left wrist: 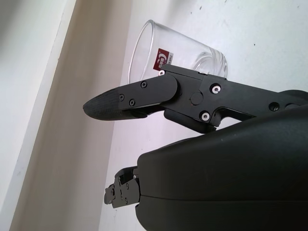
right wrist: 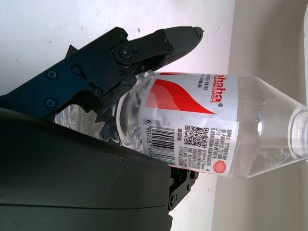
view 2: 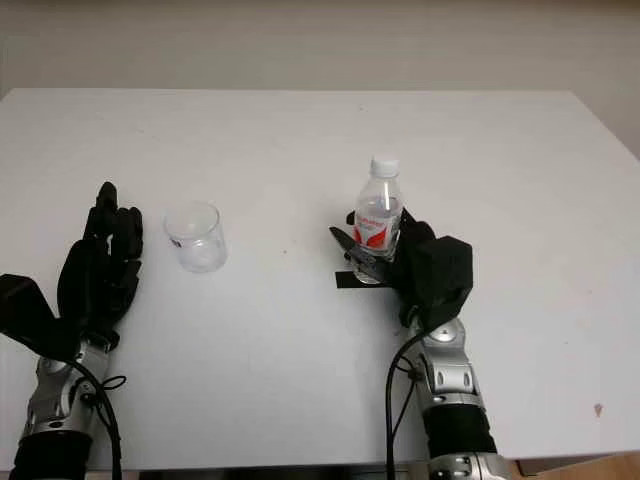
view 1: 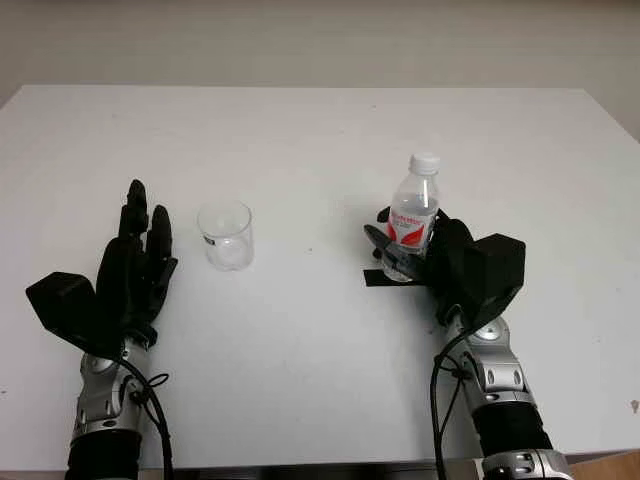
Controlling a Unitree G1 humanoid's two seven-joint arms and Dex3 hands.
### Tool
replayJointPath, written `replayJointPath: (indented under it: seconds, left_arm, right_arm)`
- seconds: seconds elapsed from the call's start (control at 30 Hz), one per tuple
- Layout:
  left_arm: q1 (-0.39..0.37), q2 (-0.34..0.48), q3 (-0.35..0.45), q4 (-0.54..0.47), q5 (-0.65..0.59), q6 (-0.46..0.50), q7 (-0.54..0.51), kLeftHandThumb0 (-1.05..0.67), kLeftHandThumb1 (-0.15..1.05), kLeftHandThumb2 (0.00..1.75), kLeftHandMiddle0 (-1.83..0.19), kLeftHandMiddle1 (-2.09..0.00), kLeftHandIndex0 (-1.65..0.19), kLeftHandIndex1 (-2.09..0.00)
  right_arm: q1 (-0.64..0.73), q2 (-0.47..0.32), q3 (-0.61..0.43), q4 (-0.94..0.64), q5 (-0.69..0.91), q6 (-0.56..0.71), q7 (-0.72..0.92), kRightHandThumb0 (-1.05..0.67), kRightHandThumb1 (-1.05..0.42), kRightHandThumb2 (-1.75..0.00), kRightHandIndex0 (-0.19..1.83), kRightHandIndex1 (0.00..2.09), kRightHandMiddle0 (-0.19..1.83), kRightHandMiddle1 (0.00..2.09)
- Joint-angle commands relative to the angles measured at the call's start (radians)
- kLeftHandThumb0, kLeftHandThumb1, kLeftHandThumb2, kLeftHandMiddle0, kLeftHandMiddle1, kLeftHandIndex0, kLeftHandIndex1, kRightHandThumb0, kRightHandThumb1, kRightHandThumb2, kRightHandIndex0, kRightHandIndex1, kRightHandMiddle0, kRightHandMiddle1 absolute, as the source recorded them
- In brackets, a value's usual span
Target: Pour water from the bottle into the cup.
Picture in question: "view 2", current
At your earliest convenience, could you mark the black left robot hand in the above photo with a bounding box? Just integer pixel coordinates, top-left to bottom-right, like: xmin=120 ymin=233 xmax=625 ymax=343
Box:
xmin=55 ymin=180 xmax=147 ymax=347

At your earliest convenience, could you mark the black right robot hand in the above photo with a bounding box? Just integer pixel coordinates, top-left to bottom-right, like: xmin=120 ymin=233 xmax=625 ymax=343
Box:
xmin=328 ymin=206 xmax=440 ymax=330

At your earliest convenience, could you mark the clear plastic water bottle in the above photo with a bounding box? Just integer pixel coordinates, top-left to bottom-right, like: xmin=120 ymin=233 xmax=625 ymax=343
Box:
xmin=349 ymin=155 xmax=406 ymax=286

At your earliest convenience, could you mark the clear glass cup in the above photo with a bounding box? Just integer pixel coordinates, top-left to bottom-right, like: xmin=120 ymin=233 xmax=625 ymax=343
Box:
xmin=163 ymin=200 xmax=229 ymax=275

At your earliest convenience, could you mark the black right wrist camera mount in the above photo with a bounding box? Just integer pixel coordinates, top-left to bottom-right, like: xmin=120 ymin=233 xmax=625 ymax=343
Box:
xmin=406 ymin=235 xmax=475 ymax=322

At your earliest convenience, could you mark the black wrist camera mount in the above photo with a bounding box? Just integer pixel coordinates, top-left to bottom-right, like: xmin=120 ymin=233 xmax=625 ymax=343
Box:
xmin=0 ymin=272 xmax=85 ymax=359
xmin=406 ymin=235 xmax=475 ymax=322

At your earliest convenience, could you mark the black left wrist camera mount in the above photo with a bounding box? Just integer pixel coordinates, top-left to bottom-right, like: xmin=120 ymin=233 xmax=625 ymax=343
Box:
xmin=0 ymin=272 xmax=85 ymax=359

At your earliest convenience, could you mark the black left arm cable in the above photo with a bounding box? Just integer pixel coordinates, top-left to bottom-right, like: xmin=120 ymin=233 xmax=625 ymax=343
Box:
xmin=73 ymin=358 xmax=129 ymax=480

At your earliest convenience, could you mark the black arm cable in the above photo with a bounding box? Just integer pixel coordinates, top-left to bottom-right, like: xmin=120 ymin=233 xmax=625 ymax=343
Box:
xmin=384 ymin=308 xmax=427 ymax=480
xmin=73 ymin=358 xmax=129 ymax=480

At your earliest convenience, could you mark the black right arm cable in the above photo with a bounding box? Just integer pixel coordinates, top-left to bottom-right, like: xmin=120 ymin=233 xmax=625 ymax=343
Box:
xmin=384 ymin=308 xmax=427 ymax=480

